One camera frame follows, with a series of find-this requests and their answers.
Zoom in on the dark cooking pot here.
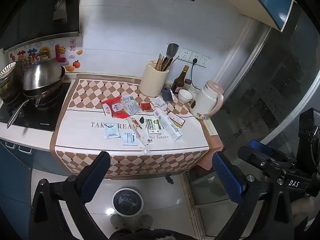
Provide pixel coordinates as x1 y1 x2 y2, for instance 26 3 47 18
0 76 25 104

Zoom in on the dark sauce bottle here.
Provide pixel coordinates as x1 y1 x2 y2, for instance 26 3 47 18
171 65 190 95

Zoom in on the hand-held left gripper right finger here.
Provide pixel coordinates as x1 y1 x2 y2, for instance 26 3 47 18
212 151 295 240

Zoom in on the clear plastic snack bag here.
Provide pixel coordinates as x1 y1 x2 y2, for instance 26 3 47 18
125 116 152 154

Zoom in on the white bowl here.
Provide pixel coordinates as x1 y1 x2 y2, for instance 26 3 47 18
178 89 194 104

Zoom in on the black plug with cable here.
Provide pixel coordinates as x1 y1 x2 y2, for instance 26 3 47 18
190 58 200 89

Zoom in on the white printed sachet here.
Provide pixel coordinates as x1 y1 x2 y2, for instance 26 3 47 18
122 132 139 146

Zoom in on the checked table mat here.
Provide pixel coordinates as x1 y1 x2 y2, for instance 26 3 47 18
50 74 224 179

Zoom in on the stainless steel wok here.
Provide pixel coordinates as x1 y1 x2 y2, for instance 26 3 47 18
22 52 66 90

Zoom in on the black induction cooktop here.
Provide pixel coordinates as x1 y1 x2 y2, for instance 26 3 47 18
0 81 72 132

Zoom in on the glass sliding door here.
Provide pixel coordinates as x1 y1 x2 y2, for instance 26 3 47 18
180 12 320 240

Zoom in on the white blue sachet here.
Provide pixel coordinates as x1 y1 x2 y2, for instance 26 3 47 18
103 122 119 139

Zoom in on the yellow white small packet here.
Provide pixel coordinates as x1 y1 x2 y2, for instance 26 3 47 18
167 112 187 128

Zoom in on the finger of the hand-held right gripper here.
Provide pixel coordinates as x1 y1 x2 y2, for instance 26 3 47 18
249 140 275 157
237 145 284 172

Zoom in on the long white box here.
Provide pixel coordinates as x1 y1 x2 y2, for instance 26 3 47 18
154 107 182 142

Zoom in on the metal spatula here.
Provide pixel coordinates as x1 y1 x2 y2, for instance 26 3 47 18
165 43 180 67

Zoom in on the crumpled white tissue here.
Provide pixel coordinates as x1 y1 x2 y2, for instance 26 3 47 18
151 97 167 110

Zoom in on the blue lower cabinet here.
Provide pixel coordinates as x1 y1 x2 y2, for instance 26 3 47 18
0 139 83 230

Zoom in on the white wall socket strip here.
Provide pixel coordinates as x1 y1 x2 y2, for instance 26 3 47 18
178 48 212 68

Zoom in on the blue cabinet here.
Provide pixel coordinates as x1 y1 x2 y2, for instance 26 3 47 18
0 139 83 230
192 0 295 32

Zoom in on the grey fuzzy slipper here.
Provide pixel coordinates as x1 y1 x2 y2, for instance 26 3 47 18
139 215 153 230
110 215 127 230

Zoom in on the blue upper cabinet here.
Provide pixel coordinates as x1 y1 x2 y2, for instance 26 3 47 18
192 0 295 32

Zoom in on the patterned bowl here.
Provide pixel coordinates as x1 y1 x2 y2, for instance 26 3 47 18
0 61 23 79

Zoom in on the person's right hand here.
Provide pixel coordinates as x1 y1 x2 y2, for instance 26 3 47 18
291 197 316 222

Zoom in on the colourful printed packet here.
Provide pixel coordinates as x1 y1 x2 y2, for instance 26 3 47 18
9 38 84 72

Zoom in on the red noodle packet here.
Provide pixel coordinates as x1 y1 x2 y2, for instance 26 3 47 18
101 97 126 119

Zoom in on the clear printed packet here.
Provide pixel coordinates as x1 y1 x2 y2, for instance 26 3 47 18
121 94 141 117

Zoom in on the black range hood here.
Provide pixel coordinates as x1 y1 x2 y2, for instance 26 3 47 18
0 0 82 52

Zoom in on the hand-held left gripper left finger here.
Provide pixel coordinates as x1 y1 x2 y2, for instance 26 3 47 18
30 151 112 240

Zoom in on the bundle of wooden chopsticks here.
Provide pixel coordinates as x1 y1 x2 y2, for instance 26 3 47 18
155 53 180 72

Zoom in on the round white trash bin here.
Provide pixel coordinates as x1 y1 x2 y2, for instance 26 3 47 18
112 188 144 217

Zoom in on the green white box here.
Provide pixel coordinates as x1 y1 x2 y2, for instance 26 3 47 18
145 118 164 135

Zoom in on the dark frying pan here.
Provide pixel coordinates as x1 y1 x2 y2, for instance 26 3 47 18
7 85 63 129

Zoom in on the cream utensil holder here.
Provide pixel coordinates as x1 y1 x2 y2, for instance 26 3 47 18
139 60 169 98

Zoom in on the white pink electric kettle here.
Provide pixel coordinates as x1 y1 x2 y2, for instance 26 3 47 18
189 80 224 120

